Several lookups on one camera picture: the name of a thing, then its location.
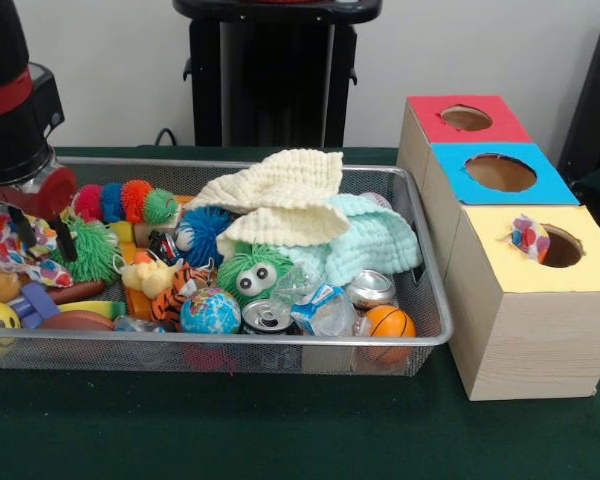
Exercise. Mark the cream yellow cloth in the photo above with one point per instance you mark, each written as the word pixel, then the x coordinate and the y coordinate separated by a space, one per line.
pixel 280 195

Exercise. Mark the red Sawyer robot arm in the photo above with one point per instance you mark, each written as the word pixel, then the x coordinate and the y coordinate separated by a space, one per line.
pixel 10 100

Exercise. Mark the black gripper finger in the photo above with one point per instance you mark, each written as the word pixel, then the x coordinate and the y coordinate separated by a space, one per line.
pixel 23 228
pixel 64 240

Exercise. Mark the green fuzzy toy with eyes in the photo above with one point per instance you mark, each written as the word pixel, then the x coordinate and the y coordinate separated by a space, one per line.
pixel 252 272

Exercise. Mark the blue spiky ball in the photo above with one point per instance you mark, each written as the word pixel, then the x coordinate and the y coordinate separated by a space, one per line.
pixel 205 232

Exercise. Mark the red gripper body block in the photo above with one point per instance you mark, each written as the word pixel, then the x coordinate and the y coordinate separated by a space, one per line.
pixel 45 195

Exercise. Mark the small orange basketball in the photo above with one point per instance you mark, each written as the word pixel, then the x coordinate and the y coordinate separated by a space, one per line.
pixel 390 322

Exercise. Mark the colourful polka dot cloth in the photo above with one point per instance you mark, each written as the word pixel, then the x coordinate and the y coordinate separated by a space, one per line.
pixel 528 238
pixel 0 245

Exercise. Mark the green spiky ball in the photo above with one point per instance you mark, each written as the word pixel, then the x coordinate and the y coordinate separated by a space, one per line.
pixel 95 250

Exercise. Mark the mint green cloth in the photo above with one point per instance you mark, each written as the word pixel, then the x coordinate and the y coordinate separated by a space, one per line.
pixel 375 245

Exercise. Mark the clear mesh bin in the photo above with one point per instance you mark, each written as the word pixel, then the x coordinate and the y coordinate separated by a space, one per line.
pixel 280 355

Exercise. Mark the multicolour fuzzy caterpillar toy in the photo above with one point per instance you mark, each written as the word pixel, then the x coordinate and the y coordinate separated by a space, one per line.
pixel 125 202

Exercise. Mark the globe print ball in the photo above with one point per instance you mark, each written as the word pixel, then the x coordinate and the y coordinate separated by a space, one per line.
pixel 209 312

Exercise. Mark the wooden box with three holes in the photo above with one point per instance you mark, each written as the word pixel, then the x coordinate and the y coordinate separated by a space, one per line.
pixel 525 330

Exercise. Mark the tiger plush toy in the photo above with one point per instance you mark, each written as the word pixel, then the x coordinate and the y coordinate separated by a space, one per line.
pixel 180 290

